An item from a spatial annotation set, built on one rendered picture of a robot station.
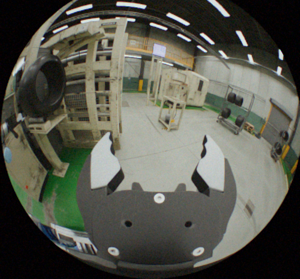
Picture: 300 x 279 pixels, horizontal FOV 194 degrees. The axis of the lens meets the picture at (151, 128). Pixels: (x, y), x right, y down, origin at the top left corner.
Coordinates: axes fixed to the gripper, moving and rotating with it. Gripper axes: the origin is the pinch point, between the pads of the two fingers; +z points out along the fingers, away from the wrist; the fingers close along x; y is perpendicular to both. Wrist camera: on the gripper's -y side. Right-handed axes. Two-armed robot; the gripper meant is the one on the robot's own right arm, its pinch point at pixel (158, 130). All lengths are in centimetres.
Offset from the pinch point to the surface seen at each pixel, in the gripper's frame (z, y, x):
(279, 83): 288, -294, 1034
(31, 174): -26, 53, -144
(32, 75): 12, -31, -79
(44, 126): 16, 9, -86
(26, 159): -18, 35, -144
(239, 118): 246, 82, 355
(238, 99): 280, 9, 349
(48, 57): 28, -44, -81
